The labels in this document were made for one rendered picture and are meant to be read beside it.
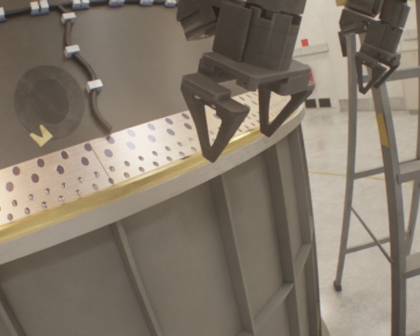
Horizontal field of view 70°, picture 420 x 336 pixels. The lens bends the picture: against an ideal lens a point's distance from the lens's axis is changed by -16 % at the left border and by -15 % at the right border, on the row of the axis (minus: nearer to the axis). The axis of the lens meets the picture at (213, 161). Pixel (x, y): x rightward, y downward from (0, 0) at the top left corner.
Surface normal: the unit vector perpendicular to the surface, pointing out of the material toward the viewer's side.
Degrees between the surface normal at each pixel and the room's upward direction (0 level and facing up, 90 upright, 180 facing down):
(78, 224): 90
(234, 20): 90
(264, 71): 30
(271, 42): 110
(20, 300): 90
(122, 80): 62
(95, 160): 43
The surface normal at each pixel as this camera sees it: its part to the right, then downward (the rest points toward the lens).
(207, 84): 0.18, -0.82
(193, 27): -0.68, 0.30
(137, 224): 0.62, 0.05
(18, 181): 0.22, -0.64
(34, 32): 0.43, -0.40
